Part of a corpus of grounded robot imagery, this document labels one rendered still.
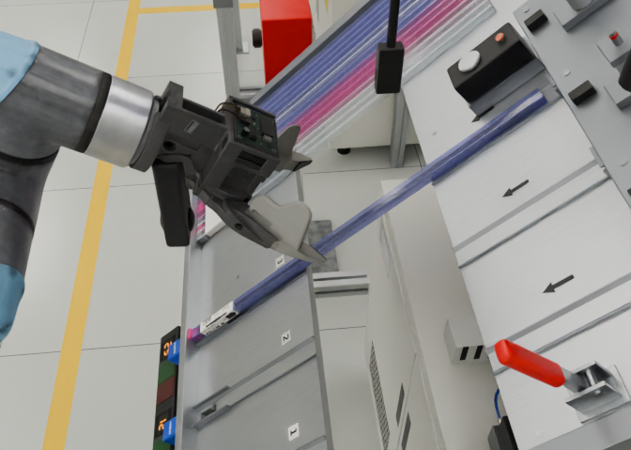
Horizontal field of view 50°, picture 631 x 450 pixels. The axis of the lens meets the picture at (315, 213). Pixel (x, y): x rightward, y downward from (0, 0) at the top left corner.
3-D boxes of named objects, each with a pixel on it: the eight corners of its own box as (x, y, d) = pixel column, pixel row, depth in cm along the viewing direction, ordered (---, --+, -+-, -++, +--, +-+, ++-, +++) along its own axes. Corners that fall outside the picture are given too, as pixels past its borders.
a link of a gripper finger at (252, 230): (269, 246, 62) (199, 183, 63) (261, 256, 63) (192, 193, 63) (291, 225, 66) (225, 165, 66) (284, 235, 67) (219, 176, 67)
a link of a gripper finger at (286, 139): (333, 133, 73) (277, 141, 66) (305, 169, 77) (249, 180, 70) (317, 113, 74) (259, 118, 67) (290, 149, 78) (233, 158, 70)
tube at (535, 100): (196, 342, 85) (190, 339, 84) (196, 333, 86) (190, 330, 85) (548, 102, 63) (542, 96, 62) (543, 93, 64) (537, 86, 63)
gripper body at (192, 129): (287, 166, 61) (162, 117, 56) (243, 225, 66) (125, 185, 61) (282, 116, 66) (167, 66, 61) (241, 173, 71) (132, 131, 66)
